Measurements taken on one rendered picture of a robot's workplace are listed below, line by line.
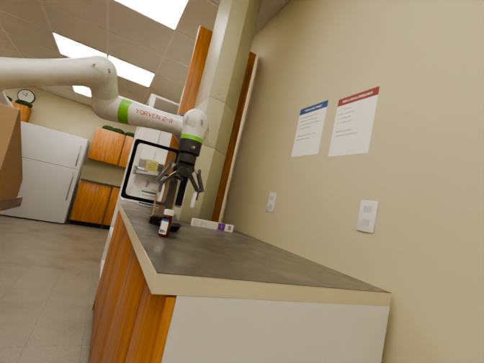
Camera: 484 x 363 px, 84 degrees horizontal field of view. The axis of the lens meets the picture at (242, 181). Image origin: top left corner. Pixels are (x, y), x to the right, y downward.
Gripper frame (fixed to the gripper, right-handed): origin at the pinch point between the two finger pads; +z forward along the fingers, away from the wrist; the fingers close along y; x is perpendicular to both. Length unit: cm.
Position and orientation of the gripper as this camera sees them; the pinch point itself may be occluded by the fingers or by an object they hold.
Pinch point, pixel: (176, 202)
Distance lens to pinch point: 114.1
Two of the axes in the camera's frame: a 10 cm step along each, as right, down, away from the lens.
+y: 8.6, 2.4, 4.5
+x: -4.6, 0.0, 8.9
